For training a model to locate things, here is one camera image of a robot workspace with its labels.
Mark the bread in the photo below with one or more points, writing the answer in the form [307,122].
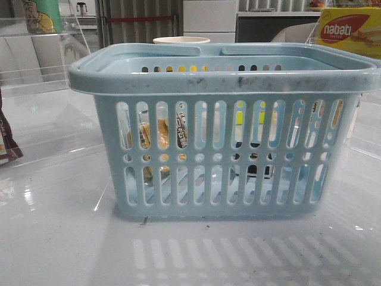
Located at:
[149,135]

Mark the dark tissue pack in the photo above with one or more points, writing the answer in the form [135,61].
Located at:
[253,169]

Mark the light blue plastic basket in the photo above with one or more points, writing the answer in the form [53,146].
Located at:
[297,100]

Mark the white paper cup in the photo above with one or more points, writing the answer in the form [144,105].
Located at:
[180,40]

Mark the white drawer cabinet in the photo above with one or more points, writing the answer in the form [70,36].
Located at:
[215,20]

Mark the clear acrylic display shelf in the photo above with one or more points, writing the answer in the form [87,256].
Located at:
[47,118]

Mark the clear acrylic stand right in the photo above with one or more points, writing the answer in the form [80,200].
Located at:
[364,135]

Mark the brown snack packet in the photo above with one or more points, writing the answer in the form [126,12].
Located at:
[10,150]

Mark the green yellow cartoon can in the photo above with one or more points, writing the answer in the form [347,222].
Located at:
[43,16]

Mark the yellow nabati wafer box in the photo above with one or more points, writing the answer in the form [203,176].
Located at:
[355,30]

